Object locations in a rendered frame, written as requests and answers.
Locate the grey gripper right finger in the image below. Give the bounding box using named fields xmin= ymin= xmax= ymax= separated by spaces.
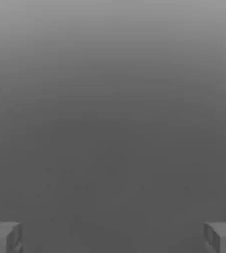
xmin=203 ymin=221 xmax=226 ymax=253

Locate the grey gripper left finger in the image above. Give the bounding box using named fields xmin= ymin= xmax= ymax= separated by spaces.
xmin=0 ymin=221 xmax=24 ymax=253

